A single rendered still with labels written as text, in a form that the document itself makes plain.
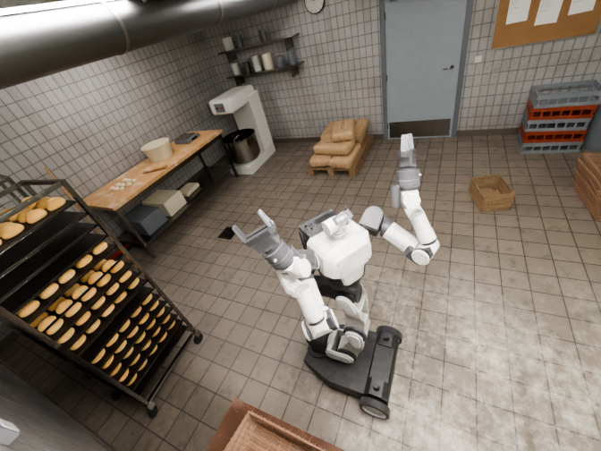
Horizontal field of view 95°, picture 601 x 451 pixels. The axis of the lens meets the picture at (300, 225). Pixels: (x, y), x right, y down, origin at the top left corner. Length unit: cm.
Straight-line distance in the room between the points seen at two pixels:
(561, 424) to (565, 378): 30
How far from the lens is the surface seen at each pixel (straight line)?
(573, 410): 260
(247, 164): 531
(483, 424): 240
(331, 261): 121
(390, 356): 226
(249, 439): 181
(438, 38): 494
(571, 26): 510
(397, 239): 134
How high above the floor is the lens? 224
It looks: 38 degrees down
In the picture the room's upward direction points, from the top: 16 degrees counter-clockwise
